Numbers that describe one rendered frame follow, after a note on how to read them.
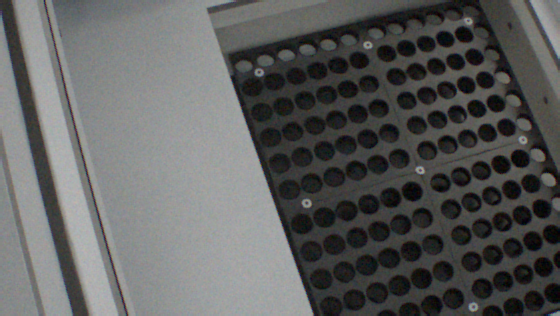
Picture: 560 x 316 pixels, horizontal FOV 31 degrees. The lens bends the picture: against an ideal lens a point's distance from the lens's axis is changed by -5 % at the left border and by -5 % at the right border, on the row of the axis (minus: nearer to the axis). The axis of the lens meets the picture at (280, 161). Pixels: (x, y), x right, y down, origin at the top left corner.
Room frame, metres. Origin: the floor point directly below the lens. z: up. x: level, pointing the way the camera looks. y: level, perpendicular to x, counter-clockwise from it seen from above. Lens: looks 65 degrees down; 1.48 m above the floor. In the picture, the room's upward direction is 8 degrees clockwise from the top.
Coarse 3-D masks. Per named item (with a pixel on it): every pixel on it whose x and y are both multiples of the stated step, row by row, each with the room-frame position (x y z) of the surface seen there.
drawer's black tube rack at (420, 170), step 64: (320, 64) 0.34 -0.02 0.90; (384, 64) 0.35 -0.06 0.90; (448, 64) 0.37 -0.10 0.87; (256, 128) 0.29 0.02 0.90; (320, 128) 0.31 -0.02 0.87; (384, 128) 0.30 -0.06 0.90; (448, 128) 0.31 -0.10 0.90; (512, 128) 0.32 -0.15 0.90; (320, 192) 0.25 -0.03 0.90; (384, 192) 0.26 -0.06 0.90; (448, 192) 0.26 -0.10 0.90; (512, 192) 0.28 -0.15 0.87; (320, 256) 0.21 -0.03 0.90; (384, 256) 0.23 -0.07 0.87; (448, 256) 0.22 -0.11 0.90; (512, 256) 0.24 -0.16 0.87
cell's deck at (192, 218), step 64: (128, 0) 0.34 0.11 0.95; (192, 0) 0.35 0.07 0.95; (256, 0) 0.35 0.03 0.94; (320, 0) 0.37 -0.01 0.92; (512, 0) 0.40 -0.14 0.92; (128, 64) 0.30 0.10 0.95; (192, 64) 0.30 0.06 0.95; (128, 128) 0.25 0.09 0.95; (192, 128) 0.26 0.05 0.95; (128, 192) 0.22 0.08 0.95; (192, 192) 0.22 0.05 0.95; (256, 192) 0.23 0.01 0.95; (128, 256) 0.18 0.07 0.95; (192, 256) 0.18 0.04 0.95; (256, 256) 0.19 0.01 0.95
